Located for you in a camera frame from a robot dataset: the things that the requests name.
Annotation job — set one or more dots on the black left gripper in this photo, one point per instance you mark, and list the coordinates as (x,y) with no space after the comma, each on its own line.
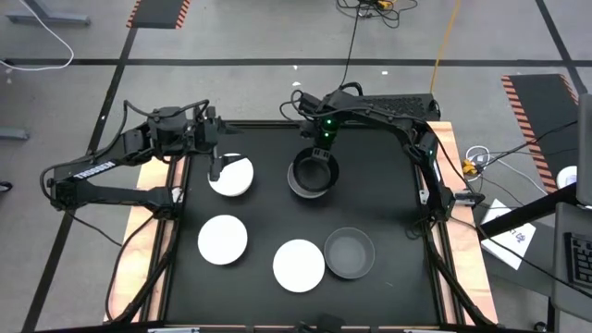
(199,131)

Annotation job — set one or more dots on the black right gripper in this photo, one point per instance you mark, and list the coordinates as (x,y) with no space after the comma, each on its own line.
(324,131)

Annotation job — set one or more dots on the black bowl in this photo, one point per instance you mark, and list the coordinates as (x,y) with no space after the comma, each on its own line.
(314,178)

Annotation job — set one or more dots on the white bowl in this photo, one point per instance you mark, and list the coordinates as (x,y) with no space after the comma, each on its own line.
(233,180)
(298,265)
(222,239)

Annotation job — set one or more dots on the light grey bowl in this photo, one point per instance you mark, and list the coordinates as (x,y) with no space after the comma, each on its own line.
(298,190)

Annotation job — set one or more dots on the dark grey bowl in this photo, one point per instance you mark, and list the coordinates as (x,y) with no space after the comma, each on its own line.
(349,252)

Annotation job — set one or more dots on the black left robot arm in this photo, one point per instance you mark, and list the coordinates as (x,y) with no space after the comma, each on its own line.
(94,170)

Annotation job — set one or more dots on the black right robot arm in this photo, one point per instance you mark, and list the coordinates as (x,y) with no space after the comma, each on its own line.
(432,176)

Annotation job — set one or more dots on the yellow plug connector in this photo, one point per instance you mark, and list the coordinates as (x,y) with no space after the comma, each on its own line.
(469,167)

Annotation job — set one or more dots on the hazard-striped black floor mat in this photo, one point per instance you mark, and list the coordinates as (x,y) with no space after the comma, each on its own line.
(157,11)
(546,120)

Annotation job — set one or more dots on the white paper sheet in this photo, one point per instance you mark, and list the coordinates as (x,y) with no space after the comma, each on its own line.
(513,247)

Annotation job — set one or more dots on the grey metal stand foot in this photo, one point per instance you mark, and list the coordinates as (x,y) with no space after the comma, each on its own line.
(14,134)
(46,19)

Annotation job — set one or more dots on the white cup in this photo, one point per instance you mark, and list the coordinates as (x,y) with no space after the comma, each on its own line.
(566,176)

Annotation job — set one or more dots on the grey desk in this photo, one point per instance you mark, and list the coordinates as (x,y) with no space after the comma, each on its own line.
(559,259)

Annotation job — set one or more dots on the grey monitor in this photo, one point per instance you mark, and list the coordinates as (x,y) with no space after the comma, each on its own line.
(585,148)

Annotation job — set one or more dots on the black keyboard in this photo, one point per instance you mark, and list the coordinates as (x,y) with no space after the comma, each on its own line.
(580,259)

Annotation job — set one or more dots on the black aluminium table frame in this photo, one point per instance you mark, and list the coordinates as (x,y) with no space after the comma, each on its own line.
(259,124)

